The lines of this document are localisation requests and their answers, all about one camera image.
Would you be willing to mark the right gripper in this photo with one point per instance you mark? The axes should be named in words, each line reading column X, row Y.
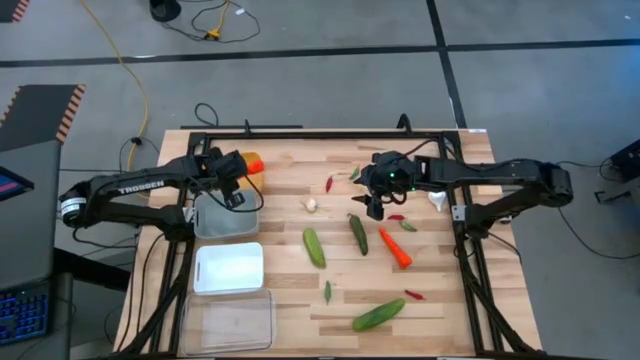
column 392, row 172

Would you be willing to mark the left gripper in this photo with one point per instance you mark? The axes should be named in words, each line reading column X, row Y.
column 231, row 165

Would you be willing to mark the red chili pepper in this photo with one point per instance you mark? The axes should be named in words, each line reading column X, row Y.
column 414, row 295
column 396, row 217
column 328, row 185

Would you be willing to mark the dark green cucumber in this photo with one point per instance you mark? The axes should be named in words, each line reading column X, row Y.
column 358, row 235

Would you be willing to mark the cream garlic bulb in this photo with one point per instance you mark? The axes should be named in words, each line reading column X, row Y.
column 311, row 205

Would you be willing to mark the orange carrot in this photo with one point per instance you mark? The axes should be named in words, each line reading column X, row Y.
column 396, row 249

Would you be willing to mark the white garlic bulb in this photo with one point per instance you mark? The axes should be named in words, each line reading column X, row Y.
column 438, row 200

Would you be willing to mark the light green cucumber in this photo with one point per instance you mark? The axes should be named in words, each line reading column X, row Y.
column 314, row 248

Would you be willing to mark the large green cucumber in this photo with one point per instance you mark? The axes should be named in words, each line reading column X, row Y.
column 378, row 315

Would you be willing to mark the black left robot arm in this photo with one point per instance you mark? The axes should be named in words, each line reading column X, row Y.
column 140, row 187

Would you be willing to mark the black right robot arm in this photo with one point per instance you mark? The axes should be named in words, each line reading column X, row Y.
column 500, row 172

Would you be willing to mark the green chili pepper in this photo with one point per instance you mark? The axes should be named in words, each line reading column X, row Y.
column 355, row 173
column 327, row 292

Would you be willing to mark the orange pepper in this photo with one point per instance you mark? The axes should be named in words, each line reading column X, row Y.
column 256, row 166

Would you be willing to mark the yellow plastic basket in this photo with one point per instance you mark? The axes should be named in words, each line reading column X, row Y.
column 251, row 181

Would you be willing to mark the green cucumber at right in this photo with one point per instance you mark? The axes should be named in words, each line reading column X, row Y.
column 408, row 226

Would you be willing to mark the gray plastic basket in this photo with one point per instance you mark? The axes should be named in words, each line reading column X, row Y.
column 220, row 223

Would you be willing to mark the white plastic basket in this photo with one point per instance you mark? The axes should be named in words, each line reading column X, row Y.
column 230, row 270

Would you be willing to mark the yellow power plug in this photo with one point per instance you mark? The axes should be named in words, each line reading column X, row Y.
column 214, row 34

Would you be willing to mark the clear plastic container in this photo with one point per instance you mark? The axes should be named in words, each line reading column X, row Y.
column 230, row 322

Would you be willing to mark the black round stand base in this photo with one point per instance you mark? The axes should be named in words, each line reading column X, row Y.
column 165, row 9

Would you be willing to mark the large orange-striped black mat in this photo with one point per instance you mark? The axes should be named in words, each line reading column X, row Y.
column 35, row 115

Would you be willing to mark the gray desk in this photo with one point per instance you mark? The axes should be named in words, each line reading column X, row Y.
column 27, row 235

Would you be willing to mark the laptop screen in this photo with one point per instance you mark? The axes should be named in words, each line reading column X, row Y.
column 12, row 184

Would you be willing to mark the blue backlit keyboard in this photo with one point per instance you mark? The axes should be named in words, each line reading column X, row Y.
column 22, row 312

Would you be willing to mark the black equipment box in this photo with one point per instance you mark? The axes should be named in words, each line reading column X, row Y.
column 627, row 160

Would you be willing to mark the small orange-striped black mat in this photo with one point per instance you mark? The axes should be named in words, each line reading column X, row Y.
column 10, row 9

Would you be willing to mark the black frame clamp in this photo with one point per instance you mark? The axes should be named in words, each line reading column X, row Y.
column 404, row 122
column 247, row 126

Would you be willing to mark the silver aluminium bracket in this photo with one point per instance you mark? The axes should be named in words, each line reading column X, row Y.
column 458, row 212

